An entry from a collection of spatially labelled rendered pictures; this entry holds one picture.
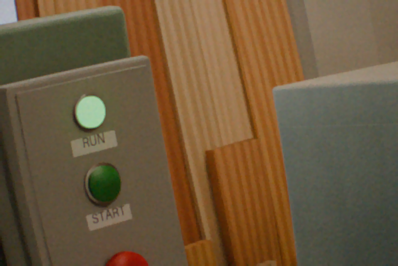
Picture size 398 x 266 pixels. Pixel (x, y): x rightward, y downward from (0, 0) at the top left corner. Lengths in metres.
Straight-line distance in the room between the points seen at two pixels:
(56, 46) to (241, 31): 1.69
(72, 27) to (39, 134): 0.11
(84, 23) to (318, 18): 2.11
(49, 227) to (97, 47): 0.14
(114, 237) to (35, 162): 0.07
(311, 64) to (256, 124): 0.49
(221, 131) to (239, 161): 0.13
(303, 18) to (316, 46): 0.11
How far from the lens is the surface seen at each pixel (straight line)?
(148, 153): 0.44
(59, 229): 0.41
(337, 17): 2.64
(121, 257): 0.42
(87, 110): 0.41
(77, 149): 0.41
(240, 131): 2.15
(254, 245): 2.05
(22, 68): 0.47
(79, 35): 0.49
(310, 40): 2.54
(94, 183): 0.41
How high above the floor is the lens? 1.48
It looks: 6 degrees down
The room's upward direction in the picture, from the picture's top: 10 degrees counter-clockwise
